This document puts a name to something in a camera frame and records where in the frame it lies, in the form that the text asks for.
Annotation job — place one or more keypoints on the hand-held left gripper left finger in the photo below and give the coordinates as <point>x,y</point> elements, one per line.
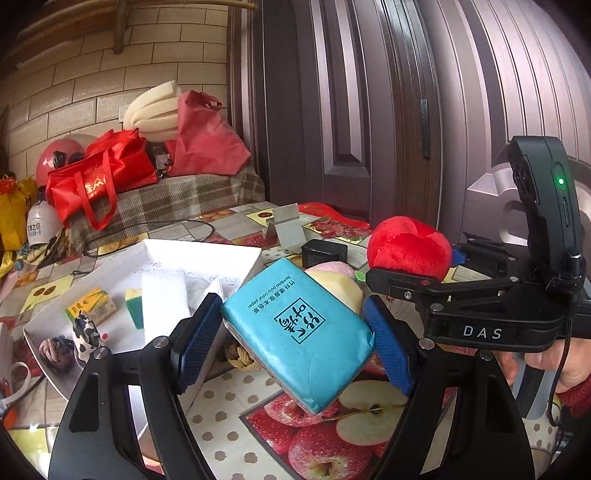
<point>198,337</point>

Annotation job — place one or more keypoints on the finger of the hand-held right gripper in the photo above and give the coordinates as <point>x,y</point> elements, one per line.
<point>401,284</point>
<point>489,261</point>

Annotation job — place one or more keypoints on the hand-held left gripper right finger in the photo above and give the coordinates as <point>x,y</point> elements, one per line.
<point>388,346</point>

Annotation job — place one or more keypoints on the red plush apple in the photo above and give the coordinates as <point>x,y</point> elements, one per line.
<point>406,244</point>

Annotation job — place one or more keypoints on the white cardboard box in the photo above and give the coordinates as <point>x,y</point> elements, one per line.
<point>194,258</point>

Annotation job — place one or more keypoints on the blue tissue packet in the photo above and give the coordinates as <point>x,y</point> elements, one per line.
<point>295,332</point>

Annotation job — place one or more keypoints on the person's right forearm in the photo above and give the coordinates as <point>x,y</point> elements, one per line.
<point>579,399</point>

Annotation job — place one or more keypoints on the person's right hand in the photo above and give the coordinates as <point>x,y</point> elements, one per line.
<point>572,364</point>

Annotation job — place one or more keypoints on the white towel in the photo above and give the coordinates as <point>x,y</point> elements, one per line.
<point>164,300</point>

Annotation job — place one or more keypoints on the yellow sponge block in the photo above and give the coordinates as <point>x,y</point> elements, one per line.
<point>341,290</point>

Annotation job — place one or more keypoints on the green and yellow scouring sponge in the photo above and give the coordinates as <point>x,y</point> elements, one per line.
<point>135,309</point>

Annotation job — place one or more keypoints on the pink round plush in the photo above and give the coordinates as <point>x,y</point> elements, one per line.
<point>330,266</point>

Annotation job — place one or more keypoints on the fruit print tablecloth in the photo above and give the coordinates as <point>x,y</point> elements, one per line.
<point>221,415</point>

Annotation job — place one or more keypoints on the black power adapter cube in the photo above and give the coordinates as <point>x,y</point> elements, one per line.
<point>323,251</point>

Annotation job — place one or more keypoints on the flat red bag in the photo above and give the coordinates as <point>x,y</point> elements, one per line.
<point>332,213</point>

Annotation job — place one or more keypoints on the small yellow carton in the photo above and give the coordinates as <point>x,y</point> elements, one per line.
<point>94,307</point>

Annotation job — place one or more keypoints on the cow print plush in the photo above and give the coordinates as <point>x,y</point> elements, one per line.
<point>85,339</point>

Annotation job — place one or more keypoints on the silver phone stand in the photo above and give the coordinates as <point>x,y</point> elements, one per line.
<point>288,230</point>

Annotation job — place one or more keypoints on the plaid sofa blanket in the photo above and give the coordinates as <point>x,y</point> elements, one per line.
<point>194,194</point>

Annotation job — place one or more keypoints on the brown knitted item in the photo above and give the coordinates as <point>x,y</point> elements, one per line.
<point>55,354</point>

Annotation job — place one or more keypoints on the brown panelled door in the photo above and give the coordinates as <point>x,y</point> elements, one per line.
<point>346,92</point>
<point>498,69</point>

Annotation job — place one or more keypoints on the white mug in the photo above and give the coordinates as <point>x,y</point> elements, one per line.
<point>5,346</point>

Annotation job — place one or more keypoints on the white plastic jug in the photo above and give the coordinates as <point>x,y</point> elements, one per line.
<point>41,224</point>

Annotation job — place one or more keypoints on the red cloth bag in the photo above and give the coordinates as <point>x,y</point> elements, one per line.
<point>203,138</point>

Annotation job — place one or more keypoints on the yellow bag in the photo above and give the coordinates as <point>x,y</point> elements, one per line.
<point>14,212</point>

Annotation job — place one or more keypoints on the white foam roll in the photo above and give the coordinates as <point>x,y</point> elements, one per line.
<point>152,115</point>

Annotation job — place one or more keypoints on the pink helmet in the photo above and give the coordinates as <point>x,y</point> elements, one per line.
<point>51,159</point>

